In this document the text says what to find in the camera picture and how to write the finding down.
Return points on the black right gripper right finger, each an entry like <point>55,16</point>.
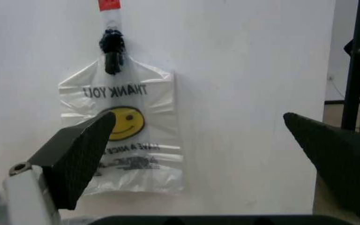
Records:
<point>342,157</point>

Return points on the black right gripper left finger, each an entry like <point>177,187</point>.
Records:
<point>73,161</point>

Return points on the clear smiley plastic garbage bag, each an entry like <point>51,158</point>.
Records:
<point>136,131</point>

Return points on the red label strip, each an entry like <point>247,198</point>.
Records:
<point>109,5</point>

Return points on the black wall hook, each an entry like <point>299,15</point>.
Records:
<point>112,51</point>

